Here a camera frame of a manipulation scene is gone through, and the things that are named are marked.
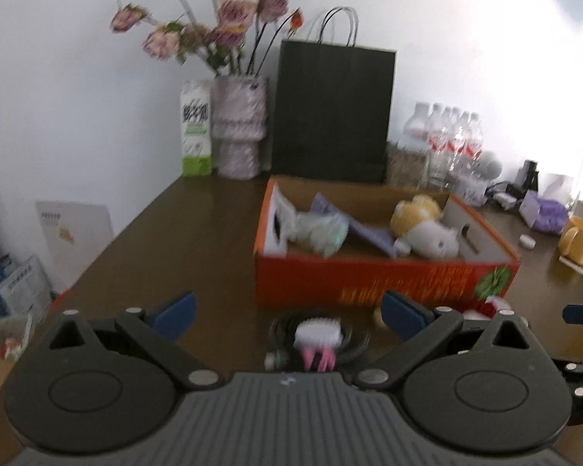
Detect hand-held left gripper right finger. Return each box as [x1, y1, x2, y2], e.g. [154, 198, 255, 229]
[354, 290, 538, 392]

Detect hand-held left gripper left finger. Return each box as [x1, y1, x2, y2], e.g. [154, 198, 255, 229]
[41, 290, 224, 392]

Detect red cardboard box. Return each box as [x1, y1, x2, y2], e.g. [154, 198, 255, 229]
[253, 176, 522, 314]

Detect yellow white alpaca plush toy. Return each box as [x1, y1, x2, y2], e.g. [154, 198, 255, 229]
[389, 194, 461, 259]

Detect purple cloth pouch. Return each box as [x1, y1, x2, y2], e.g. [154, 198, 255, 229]
[311, 193, 399, 259]

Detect pale green plastic bag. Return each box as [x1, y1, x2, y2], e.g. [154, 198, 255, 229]
[289, 211, 351, 256]

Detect brown wooden desktop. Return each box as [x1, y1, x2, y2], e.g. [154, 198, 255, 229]
[0, 175, 583, 466]

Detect black desktop device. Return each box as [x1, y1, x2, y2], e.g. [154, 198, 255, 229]
[520, 160, 539, 200]

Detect yellow mug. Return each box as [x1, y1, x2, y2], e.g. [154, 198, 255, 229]
[559, 216, 583, 265]

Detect white pink brush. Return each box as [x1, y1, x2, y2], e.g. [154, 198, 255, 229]
[294, 317, 345, 374]

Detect purple tissue pack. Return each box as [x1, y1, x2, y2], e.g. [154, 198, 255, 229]
[519, 189, 570, 234]

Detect white printed board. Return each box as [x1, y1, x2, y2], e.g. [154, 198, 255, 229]
[35, 200, 114, 293]

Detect small white patterned carton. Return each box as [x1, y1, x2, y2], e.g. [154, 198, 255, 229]
[459, 175, 489, 205]

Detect clear drinking glass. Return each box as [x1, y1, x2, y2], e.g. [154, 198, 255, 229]
[428, 155, 450, 191]

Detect clear cereal jar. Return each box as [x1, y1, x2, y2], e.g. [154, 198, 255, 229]
[386, 141, 431, 188]

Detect blue white cartons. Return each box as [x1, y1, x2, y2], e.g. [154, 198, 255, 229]
[0, 252, 54, 324]

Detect white round device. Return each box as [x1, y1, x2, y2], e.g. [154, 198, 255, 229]
[476, 153, 504, 180]

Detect group of red-label water bottles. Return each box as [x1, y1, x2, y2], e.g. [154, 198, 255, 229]
[428, 103, 485, 190]

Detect white green milk carton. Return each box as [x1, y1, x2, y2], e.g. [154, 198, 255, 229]
[180, 80, 213, 177]

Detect large clear plastic bottle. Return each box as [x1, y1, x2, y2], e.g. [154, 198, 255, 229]
[403, 102, 433, 144]

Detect purple textured vase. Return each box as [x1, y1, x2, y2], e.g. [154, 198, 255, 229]
[211, 75, 269, 179]

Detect black paper bag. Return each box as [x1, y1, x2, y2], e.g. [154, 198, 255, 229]
[271, 6, 397, 185]

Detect dried pink rose bouquet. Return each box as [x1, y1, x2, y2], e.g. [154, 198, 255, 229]
[109, 0, 304, 77]

